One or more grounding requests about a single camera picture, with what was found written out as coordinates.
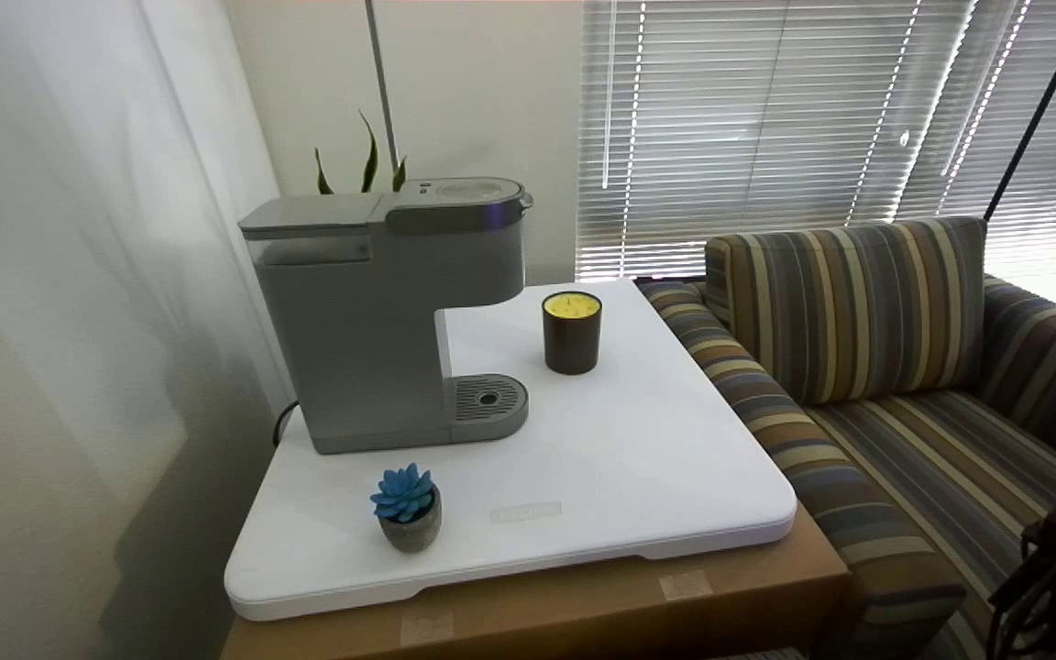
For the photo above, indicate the striped sofa back cushion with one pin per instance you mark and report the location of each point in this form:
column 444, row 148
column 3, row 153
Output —
column 852, row 304

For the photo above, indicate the striped sofa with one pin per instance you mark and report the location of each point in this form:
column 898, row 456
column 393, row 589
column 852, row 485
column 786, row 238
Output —
column 917, row 462

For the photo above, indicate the grey coffee machine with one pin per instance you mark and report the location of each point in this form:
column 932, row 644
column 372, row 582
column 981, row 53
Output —
column 351, row 331

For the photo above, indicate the thin grey plant stem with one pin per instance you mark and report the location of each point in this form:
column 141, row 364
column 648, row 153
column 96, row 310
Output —
column 379, row 75

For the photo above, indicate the brown cardboard box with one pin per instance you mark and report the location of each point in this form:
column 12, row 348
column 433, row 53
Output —
column 603, row 605

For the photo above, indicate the black slanted pole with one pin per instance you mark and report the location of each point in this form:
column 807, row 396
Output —
column 1037, row 110

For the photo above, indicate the green plant leaves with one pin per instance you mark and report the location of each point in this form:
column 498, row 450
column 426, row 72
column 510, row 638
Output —
column 368, row 167

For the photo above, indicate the yellow candle in dark glass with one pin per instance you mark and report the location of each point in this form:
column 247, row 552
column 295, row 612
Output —
column 575, row 334

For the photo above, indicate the grey coffee machine lid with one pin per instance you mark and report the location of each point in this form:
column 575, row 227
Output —
column 455, row 202

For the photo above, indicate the white window blinds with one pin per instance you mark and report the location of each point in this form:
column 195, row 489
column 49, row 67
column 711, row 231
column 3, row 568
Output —
column 786, row 110

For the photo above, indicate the blue succulent in grey pot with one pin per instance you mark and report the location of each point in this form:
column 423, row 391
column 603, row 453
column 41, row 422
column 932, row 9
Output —
column 409, row 501

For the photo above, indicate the white plastic board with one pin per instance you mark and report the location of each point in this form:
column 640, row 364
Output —
column 625, row 453

